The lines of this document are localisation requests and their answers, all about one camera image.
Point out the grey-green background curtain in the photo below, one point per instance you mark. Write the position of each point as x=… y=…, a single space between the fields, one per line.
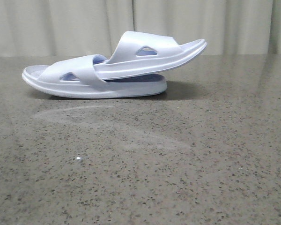
x=80 y=27

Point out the light blue slipper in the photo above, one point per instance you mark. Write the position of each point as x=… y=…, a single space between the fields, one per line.
x=140 y=53
x=93 y=76

